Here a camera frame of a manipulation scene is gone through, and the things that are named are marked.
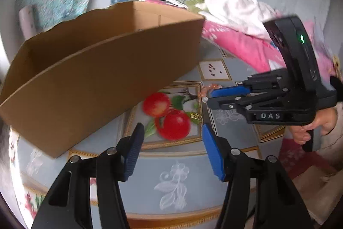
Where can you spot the person's beige clothing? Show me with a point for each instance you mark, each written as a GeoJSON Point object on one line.
{"type": "Point", "coordinates": [316, 191]}

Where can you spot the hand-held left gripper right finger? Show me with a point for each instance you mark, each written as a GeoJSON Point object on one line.
{"type": "Point", "coordinates": [213, 151]}

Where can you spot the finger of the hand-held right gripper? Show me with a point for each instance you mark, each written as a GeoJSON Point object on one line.
{"type": "Point", "coordinates": [230, 90]}
{"type": "Point", "coordinates": [225, 103]}

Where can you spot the pale pink roll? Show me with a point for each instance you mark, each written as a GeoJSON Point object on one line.
{"type": "Point", "coordinates": [28, 22]}

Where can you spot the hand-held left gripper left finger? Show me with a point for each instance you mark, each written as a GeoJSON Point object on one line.
{"type": "Point", "coordinates": [134, 154]}

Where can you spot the fruit print tablecloth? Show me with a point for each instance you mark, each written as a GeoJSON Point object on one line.
{"type": "Point", "coordinates": [150, 164]}

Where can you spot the patterned bedding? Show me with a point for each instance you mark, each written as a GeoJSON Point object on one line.
{"type": "Point", "coordinates": [176, 1]}

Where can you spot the pink blanket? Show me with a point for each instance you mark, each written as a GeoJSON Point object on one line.
{"type": "Point", "coordinates": [241, 44]}

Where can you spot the brown cardboard box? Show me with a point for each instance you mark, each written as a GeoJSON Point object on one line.
{"type": "Point", "coordinates": [93, 78]}

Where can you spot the person's right hand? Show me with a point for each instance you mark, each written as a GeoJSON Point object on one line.
{"type": "Point", "coordinates": [325, 121]}

